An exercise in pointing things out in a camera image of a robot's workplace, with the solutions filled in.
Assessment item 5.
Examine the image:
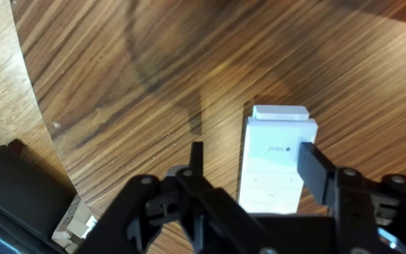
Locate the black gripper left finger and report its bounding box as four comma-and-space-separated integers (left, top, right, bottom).
174, 140, 279, 254

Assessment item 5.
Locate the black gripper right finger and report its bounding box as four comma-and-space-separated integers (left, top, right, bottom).
298, 142, 406, 254

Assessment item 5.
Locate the white rectangular box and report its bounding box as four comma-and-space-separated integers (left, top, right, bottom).
237, 104, 320, 216

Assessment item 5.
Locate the brown paper bag with tag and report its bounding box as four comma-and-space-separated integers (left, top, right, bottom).
52, 197, 99, 252

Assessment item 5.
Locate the wooden table with black legs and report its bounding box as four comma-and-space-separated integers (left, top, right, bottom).
10, 0, 406, 254

